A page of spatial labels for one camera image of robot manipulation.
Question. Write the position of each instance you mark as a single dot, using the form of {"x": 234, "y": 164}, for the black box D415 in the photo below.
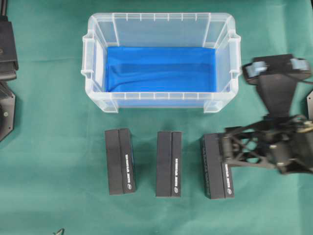
{"x": 168, "y": 164}

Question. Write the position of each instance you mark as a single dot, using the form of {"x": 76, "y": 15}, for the black box D435i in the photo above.
{"x": 120, "y": 161}
{"x": 218, "y": 182}

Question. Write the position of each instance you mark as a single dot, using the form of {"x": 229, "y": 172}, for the blue cloth liner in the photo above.
{"x": 160, "y": 69}

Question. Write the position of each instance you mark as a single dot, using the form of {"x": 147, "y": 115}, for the clear plastic storage case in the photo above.
{"x": 203, "y": 29}

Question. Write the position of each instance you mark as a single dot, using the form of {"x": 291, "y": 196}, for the small grey tip bottom edge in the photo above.
{"x": 59, "y": 232}

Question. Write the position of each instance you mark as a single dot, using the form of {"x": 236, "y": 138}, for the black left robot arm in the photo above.
{"x": 8, "y": 54}

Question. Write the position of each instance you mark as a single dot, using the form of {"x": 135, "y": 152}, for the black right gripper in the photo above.
{"x": 285, "y": 144}

